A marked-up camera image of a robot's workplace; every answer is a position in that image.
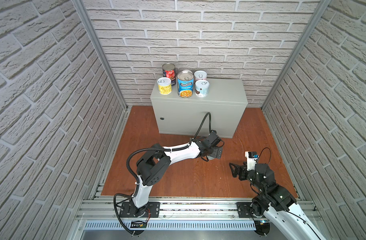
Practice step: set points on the blue soup can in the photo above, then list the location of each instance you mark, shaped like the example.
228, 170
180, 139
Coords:
185, 84

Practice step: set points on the red tomato can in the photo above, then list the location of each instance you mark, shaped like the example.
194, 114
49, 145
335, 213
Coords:
169, 71

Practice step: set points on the aluminium corner post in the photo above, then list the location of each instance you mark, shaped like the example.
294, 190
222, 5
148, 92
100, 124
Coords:
88, 25
316, 17

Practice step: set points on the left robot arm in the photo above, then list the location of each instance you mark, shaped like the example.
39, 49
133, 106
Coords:
149, 165

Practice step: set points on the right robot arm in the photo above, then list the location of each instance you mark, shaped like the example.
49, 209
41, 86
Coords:
276, 203

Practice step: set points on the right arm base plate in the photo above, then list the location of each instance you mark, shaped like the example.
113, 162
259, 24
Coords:
244, 210

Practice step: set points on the right aluminium corner post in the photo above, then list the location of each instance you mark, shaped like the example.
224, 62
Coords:
316, 17

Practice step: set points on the yellow labelled can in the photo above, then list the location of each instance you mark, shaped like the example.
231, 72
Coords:
164, 85

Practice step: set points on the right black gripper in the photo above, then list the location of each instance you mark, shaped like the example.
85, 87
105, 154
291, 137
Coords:
243, 168

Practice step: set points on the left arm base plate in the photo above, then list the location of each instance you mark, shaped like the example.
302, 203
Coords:
129, 210

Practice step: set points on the left aluminium corner post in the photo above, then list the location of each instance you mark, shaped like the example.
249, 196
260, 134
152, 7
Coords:
88, 25

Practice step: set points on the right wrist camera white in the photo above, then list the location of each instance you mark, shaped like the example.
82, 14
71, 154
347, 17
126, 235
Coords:
252, 159

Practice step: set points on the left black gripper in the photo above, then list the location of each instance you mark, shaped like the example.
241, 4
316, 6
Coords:
216, 152

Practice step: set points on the white flat-lid can front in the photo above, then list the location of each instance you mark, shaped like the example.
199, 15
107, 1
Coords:
187, 71

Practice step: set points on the grey metal cabinet box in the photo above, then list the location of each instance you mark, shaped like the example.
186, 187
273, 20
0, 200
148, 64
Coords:
221, 110

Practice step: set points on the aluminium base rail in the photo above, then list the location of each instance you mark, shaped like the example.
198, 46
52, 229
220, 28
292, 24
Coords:
175, 214

